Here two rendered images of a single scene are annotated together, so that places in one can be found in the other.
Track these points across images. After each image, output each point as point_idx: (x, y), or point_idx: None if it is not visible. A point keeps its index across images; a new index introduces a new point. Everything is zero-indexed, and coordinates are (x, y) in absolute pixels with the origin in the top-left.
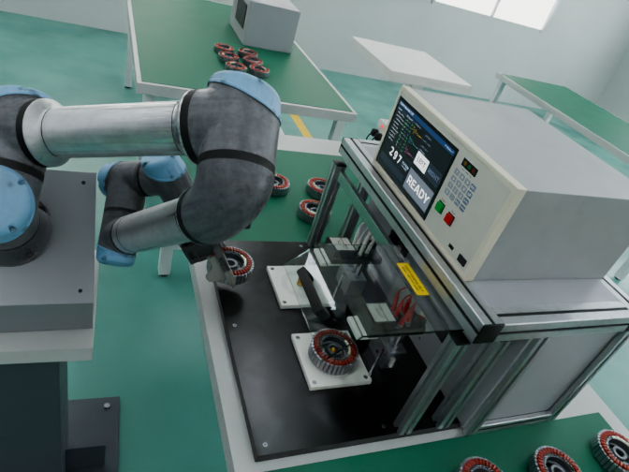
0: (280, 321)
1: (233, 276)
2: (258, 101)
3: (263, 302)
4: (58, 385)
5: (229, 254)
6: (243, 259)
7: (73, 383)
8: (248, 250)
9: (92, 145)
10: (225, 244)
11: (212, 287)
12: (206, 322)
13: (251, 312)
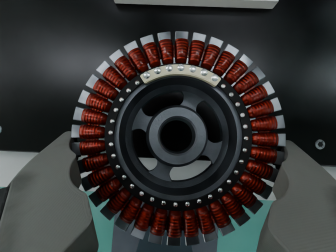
0: (317, 23)
1: (313, 159)
2: None
3: (243, 47)
4: None
5: (121, 128)
6: (175, 75)
7: (99, 208)
8: (30, 33)
9: None
10: (67, 144)
11: (154, 161)
12: (270, 198)
13: (278, 90)
